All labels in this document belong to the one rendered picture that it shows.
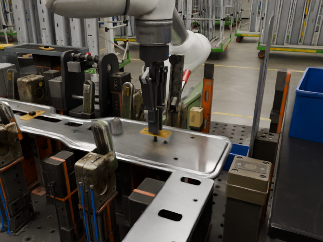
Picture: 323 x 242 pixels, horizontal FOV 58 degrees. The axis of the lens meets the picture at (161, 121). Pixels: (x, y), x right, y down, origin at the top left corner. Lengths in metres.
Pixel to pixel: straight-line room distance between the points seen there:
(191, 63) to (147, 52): 0.84
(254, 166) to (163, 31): 0.36
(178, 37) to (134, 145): 0.79
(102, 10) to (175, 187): 0.40
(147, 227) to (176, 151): 0.28
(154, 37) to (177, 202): 0.37
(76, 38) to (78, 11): 4.82
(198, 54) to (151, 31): 0.87
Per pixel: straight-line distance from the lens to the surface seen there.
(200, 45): 1.54
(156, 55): 0.71
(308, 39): 7.93
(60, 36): 5.62
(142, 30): 0.70
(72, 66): 1.11
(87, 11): 0.65
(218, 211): 1.06
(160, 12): 0.69
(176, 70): 0.90
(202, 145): 0.81
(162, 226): 0.55
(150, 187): 0.67
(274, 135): 0.73
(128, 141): 0.82
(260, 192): 0.60
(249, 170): 0.61
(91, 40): 5.35
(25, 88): 1.26
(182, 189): 0.63
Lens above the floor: 1.38
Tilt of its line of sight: 23 degrees down
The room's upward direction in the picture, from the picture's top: straight up
